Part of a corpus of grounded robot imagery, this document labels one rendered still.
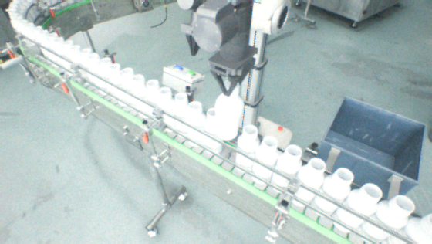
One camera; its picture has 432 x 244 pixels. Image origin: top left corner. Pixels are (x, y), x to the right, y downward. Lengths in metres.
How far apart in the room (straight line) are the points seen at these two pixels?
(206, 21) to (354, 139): 1.07
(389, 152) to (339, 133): 0.22
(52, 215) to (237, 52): 1.83
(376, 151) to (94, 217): 1.73
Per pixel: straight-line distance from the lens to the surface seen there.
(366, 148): 1.34
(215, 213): 1.78
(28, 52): 1.42
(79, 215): 2.00
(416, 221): 0.69
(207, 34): 0.41
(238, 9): 0.45
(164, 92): 0.79
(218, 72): 0.52
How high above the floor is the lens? 1.64
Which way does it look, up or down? 46 degrees down
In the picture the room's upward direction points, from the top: 1 degrees counter-clockwise
